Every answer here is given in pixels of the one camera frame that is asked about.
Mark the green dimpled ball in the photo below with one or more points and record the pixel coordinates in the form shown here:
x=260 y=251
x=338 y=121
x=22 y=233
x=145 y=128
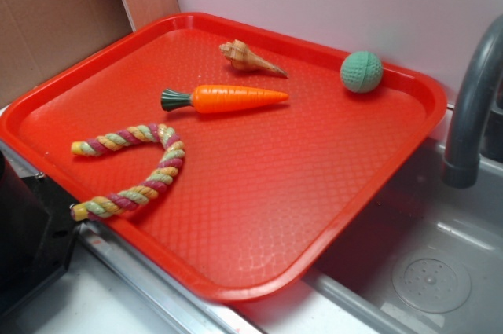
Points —
x=361 y=72

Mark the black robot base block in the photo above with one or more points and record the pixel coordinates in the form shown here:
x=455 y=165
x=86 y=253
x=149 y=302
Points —
x=37 y=236

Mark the red plastic tray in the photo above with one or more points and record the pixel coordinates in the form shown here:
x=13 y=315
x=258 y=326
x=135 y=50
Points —
x=262 y=192

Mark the orange toy carrot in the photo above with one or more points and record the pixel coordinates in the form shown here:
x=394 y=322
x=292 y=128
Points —
x=208 y=99

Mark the tan spiral seashell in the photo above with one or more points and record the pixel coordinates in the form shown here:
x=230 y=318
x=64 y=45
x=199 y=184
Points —
x=242 y=58

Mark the grey toy sink basin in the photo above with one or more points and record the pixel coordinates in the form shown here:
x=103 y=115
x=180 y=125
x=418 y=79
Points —
x=420 y=258

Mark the grey toy faucet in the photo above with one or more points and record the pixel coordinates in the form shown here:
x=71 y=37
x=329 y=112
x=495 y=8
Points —
x=476 y=125

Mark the brown cardboard panel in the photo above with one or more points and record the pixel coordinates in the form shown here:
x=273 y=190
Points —
x=41 y=38

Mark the multicolour twisted rope toy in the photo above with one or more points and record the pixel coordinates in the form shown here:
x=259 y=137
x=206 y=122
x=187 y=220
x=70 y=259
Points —
x=138 y=195

